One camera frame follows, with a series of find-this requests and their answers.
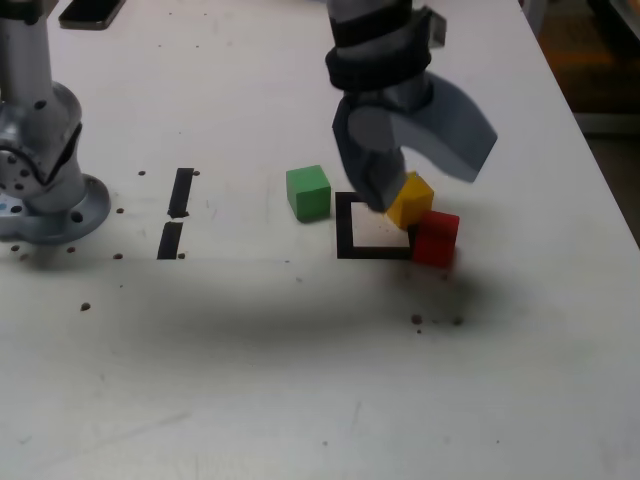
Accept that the yellow cube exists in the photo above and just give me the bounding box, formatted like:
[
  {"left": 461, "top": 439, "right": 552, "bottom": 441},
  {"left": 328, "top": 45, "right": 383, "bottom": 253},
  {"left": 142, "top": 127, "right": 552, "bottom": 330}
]
[{"left": 385, "top": 171, "right": 435, "bottom": 230}]

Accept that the gripper camera with black mount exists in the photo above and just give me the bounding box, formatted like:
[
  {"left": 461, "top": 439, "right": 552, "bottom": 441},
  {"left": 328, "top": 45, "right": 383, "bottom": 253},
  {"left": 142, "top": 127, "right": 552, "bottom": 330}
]
[{"left": 427, "top": 10, "right": 447, "bottom": 50}]

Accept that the black tape square outline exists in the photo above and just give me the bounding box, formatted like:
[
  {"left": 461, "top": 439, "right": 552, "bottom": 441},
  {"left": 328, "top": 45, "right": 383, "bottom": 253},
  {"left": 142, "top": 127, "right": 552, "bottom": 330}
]
[{"left": 335, "top": 191, "right": 421, "bottom": 261}]

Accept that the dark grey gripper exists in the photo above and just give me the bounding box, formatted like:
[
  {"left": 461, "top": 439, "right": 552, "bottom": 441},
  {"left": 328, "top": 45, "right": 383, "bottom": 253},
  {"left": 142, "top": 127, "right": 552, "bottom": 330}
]
[{"left": 331, "top": 71, "right": 499, "bottom": 215}]

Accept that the red cube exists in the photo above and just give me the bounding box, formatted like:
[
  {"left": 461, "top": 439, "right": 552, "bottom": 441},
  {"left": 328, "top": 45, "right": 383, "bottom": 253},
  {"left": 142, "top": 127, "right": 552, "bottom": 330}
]
[{"left": 412, "top": 210, "right": 461, "bottom": 268}]

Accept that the green cube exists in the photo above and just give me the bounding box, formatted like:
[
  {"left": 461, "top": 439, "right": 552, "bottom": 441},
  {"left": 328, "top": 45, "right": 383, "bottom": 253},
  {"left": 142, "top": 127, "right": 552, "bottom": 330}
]
[{"left": 285, "top": 164, "right": 333, "bottom": 222}]

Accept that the black flat phone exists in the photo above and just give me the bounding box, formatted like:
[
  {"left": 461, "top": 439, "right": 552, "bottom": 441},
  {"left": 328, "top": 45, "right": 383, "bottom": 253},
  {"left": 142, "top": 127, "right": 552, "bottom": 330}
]
[{"left": 58, "top": 0, "right": 127, "bottom": 31}]

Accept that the black tape strip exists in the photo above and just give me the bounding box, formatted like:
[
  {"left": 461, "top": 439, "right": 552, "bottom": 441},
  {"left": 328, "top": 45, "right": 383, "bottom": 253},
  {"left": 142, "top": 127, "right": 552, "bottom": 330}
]
[{"left": 156, "top": 167, "right": 195, "bottom": 261}]

